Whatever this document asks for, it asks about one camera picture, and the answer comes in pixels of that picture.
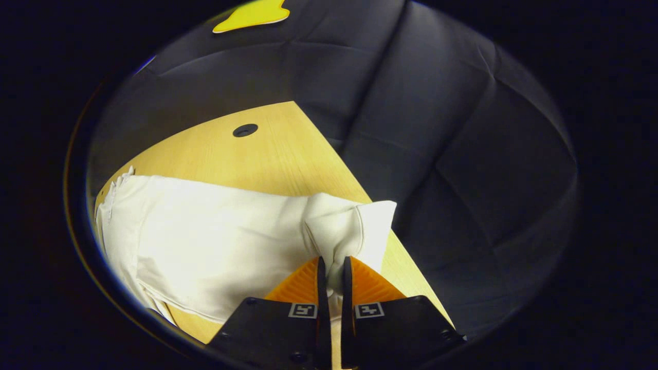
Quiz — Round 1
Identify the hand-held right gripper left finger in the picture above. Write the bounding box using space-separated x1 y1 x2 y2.
206 256 332 370

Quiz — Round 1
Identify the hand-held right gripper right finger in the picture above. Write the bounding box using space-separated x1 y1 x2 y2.
341 256 467 370

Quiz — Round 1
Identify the black backdrop cloth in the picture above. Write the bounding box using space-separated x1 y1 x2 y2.
87 0 579 340

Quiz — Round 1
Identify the white garment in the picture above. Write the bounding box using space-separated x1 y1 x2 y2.
94 165 398 368

